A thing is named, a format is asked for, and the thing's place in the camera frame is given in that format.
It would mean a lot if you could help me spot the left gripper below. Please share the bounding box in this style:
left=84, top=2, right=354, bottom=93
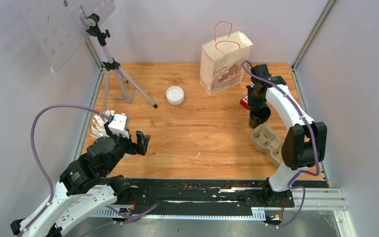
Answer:
left=104, top=121, right=152, bottom=175

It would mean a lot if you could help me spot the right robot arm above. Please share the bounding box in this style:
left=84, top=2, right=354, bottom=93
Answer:
left=244, top=64, right=327, bottom=206

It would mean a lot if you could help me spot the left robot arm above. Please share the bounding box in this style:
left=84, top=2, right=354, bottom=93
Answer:
left=10, top=131, right=151, bottom=237

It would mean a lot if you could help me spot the red box with white grid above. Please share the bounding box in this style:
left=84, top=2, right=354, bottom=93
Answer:
left=240, top=97, right=250, bottom=111

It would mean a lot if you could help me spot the black cup stack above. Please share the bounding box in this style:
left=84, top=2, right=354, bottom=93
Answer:
left=248, top=107, right=271, bottom=129

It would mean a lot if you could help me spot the cardboard cup carrier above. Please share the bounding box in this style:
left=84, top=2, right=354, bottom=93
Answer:
left=250, top=124, right=283, bottom=167

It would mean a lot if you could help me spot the white cup with paper sleeves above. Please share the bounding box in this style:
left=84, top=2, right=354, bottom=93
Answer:
left=89, top=114, right=109, bottom=139

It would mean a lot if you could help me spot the white lid stack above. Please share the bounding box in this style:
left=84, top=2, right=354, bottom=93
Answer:
left=166, top=85, right=185, bottom=106

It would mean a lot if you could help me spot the grey tripod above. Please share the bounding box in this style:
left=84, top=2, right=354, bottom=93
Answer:
left=84, top=13, right=158, bottom=111

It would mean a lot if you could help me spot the white perforated panel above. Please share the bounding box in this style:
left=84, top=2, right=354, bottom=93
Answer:
left=13, top=0, right=115, bottom=73

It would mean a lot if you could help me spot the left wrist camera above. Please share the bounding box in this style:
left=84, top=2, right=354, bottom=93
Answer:
left=108, top=114, right=130, bottom=138

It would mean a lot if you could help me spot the paper bag with orange handles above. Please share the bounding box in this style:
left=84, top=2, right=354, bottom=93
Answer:
left=199, top=21, right=253, bottom=96

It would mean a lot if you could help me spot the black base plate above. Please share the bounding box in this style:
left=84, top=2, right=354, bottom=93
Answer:
left=112, top=178, right=295, bottom=217

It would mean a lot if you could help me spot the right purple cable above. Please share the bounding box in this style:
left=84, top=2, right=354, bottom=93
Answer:
left=241, top=60, right=322, bottom=228

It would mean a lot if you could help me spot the purple cable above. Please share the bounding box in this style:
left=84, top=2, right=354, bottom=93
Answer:
left=241, top=60, right=322, bottom=228
left=16, top=104, right=112, bottom=237

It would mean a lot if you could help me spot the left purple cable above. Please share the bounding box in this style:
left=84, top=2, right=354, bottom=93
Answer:
left=16, top=104, right=112, bottom=237

